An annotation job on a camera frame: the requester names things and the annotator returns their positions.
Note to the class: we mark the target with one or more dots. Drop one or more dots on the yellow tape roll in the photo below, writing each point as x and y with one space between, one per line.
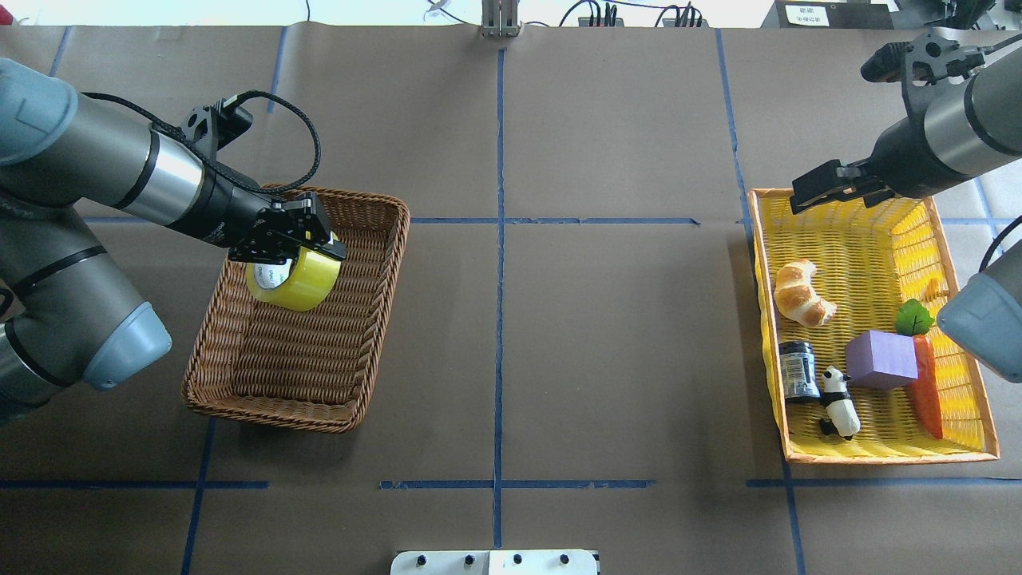
299 284

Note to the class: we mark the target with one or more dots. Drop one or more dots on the black power box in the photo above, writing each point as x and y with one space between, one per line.
839 15

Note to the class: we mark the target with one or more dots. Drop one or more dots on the small dark can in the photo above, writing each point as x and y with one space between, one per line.
797 367

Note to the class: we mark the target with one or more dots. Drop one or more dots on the toy carrot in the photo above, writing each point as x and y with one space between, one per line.
914 320

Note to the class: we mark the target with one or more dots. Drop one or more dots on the aluminium frame post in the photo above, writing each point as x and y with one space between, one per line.
500 19

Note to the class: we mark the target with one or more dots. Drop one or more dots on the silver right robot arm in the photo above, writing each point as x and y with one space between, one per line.
962 120

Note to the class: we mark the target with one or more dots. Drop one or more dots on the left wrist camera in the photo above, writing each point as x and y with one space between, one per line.
210 128

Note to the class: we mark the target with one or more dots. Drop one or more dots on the purple foam block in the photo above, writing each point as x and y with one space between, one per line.
881 360

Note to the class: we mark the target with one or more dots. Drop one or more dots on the yellow wicker basket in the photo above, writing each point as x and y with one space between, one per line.
870 261

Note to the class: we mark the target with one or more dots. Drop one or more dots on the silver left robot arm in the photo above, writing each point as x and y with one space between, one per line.
82 320

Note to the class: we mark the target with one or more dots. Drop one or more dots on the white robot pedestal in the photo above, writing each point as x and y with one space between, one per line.
497 561

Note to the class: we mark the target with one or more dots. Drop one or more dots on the toy croissant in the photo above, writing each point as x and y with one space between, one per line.
795 296

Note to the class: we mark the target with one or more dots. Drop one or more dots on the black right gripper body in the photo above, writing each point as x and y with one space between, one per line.
905 156

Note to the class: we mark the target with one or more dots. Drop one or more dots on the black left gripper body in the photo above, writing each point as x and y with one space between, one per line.
226 208

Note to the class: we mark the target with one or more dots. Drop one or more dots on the black power strip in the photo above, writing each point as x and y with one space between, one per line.
617 14

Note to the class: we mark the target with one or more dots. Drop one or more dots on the brown wicker basket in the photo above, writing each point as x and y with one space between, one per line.
304 370

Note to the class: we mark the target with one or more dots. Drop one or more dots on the toy panda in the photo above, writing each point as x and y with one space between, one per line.
842 417

